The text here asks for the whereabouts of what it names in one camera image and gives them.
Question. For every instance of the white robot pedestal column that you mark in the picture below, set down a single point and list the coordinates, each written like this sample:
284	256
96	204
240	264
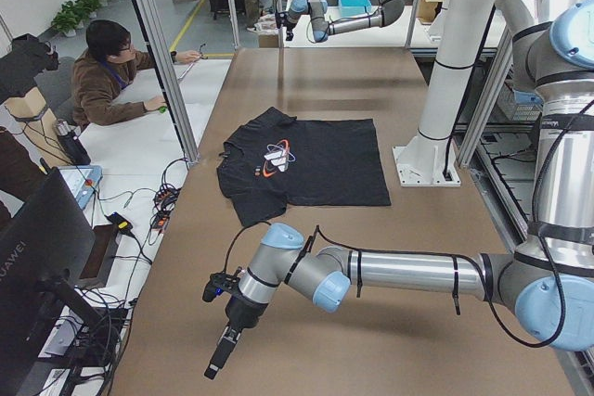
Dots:
429	158

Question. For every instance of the blue plastic tray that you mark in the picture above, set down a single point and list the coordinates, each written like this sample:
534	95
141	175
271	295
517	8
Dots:
352	8

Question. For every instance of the person in brown jacket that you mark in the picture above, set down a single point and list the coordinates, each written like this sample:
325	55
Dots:
109	65

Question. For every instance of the black power adapter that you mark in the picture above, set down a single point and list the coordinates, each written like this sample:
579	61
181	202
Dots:
123	224

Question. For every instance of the black printed t-shirt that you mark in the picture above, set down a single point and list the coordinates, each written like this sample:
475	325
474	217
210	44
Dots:
276	160

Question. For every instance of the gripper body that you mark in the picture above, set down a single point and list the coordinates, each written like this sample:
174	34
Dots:
289	34
240	312

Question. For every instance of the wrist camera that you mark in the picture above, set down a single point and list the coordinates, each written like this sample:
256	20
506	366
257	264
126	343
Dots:
221	282

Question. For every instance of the black Huawei monitor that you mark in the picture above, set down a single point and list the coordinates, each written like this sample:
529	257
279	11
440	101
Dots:
43	252

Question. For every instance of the teach pendant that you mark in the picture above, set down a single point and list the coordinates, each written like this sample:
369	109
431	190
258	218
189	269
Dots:
83	181

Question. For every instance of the aluminium frame post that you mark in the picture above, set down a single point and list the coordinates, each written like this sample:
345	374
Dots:
150	26

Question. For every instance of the cardboard box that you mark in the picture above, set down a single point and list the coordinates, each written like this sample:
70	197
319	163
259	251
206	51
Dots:
428	10

